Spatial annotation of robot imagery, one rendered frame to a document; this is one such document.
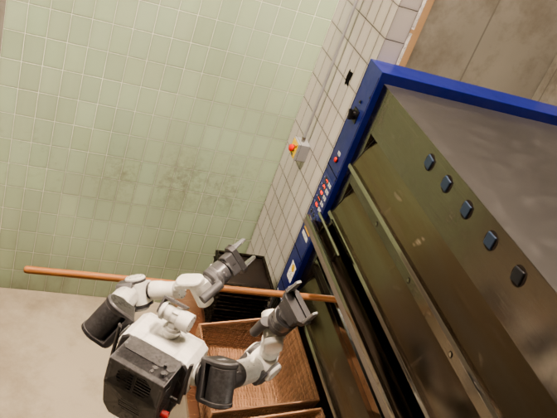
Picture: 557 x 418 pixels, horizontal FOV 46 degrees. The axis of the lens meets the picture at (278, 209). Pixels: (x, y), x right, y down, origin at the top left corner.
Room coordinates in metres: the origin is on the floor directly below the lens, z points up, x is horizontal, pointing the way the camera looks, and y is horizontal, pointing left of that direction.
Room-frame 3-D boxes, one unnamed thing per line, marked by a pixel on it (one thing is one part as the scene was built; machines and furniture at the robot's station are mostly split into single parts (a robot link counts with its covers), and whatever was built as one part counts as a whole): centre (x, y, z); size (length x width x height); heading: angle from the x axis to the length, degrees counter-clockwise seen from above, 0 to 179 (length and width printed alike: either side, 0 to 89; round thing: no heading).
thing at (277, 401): (2.32, -0.16, 0.72); 0.56 x 0.49 x 0.28; 23
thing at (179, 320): (1.63, 0.18, 1.46); 0.10 x 0.07 x 0.09; 79
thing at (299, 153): (3.27, 0.01, 1.46); 0.10 x 0.07 x 0.10; 23
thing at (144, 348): (1.57, 0.20, 1.26); 0.34 x 0.30 x 0.36; 79
